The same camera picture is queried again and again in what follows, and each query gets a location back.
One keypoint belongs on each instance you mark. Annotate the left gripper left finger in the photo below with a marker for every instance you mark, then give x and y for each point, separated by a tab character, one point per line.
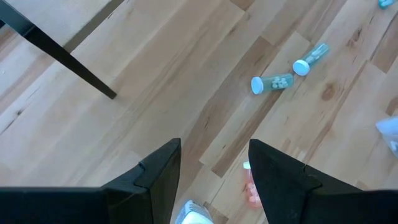
140	199

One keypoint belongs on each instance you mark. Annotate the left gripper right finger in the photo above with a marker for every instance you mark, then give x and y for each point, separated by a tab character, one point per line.
289	193

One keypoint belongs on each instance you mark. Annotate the pink pill bottle white cap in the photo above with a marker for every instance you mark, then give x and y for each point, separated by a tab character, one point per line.
250	189

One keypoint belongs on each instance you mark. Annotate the small clear bottle white cap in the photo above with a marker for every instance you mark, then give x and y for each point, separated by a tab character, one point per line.
192	214

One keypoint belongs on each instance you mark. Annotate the green pill bottle white cap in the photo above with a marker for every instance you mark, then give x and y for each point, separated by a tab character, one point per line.
385	3
272	83
311	59

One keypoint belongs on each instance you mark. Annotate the wooden shelf black metal legs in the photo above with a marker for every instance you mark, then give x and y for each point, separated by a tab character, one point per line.
62	55

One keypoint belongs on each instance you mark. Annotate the large clear plastic bottle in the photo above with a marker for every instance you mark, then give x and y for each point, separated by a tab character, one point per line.
388	137

